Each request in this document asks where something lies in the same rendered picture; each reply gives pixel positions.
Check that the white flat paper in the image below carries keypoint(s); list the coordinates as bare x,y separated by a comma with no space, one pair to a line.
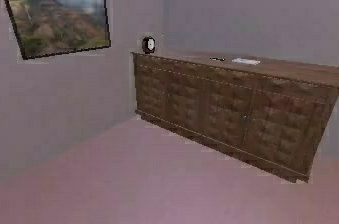
245,61

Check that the framed landscape picture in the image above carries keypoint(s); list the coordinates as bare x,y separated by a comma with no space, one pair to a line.
58,25

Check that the black alarm clock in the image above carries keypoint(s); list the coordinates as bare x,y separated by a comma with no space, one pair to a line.
148,44

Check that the brown wooden sideboard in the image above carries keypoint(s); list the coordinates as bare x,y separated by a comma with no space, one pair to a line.
230,110

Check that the black pen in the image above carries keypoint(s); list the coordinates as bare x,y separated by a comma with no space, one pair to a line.
217,59

